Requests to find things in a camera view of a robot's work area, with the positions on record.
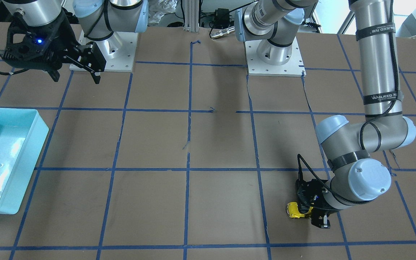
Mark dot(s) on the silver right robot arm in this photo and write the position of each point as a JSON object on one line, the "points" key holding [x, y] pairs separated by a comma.
{"points": [[99, 19]]}

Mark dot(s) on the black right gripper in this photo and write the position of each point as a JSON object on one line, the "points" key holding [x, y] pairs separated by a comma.
{"points": [[64, 40]]}

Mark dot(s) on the yellow beetle toy car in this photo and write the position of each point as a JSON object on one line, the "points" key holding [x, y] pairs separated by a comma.
{"points": [[292, 209]]}

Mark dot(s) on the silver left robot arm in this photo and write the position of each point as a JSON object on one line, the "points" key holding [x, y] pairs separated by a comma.
{"points": [[358, 178]]}

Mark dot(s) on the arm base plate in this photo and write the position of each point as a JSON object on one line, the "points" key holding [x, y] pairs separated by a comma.
{"points": [[265, 59], [119, 51]]}

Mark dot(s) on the light blue plastic bin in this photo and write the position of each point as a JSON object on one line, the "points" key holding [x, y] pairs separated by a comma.
{"points": [[22, 136]]}

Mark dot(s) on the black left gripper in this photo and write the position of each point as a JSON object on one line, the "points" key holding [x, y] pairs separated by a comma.
{"points": [[318, 220]]}

